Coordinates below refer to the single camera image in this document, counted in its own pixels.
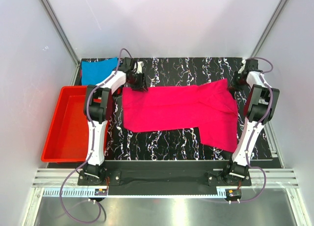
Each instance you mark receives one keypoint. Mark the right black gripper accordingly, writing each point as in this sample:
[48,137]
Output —
[239,74]

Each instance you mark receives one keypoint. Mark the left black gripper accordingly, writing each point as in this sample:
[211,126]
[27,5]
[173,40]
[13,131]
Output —
[140,87]

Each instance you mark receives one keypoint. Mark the pink t shirt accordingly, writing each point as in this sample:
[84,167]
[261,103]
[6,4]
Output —
[209,107]

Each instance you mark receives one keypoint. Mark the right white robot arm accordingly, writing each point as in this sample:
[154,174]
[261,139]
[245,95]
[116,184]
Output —
[258,111]

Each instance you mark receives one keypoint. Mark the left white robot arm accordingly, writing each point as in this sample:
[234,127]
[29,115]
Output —
[98,108]

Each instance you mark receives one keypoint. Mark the blue folded t shirt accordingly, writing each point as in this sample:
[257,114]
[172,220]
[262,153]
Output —
[93,73]

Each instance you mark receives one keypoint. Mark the red plastic bin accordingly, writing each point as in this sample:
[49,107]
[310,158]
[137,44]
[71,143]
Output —
[67,139]

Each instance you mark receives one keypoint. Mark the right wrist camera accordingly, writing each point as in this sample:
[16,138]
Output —
[242,66]

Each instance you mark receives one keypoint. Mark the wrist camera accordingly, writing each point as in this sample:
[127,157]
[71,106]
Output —
[242,66]
[138,67]

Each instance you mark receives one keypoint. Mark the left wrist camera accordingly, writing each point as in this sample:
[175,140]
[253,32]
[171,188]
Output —
[138,67]

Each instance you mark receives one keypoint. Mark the right aluminium frame post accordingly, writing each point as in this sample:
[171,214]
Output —
[269,26]

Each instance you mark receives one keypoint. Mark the aluminium frame post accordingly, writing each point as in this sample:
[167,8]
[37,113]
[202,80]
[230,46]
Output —
[269,26]
[61,33]

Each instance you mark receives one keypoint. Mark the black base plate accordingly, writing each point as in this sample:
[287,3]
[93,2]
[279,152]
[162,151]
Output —
[151,178]

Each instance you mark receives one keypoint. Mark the left aluminium frame post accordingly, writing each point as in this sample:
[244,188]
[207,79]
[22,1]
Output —
[61,33]

